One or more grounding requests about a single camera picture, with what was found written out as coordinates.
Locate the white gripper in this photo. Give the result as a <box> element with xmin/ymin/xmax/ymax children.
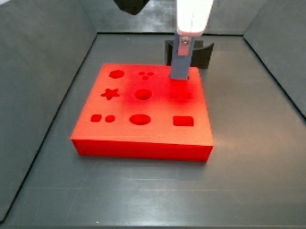
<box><xmin>175</xmin><ymin>0</ymin><xmax>214</xmax><ymax>56</ymax></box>

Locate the blue arch block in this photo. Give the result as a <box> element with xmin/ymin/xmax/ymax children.
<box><xmin>170</xmin><ymin>34</ymin><xmax>195</xmax><ymax>81</ymax></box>

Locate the black curved holder stand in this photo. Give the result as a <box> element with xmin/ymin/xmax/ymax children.
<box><xmin>165</xmin><ymin>40</ymin><xmax>214</xmax><ymax>69</ymax></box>

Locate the red shape sorter board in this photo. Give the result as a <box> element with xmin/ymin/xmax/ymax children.
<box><xmin>71</xmin><ymin>64</ymin><xmax>214</xmax><ymax>162</ymax></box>

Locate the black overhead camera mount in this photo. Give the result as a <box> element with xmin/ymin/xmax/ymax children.
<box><xmin>114</xmin><ymin>0</ymin><xmax>150</xmax><ymax>15</ymax></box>

